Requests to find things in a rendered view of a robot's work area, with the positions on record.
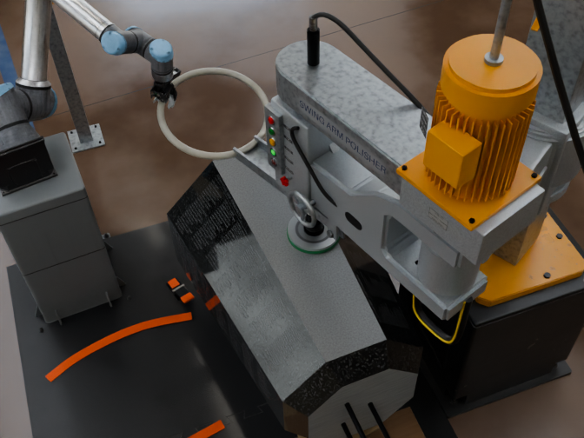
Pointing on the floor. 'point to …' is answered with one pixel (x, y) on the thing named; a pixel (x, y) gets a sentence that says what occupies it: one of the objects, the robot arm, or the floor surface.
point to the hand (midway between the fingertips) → (166, 102)
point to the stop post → (88, 136)
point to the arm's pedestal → (59, 240)
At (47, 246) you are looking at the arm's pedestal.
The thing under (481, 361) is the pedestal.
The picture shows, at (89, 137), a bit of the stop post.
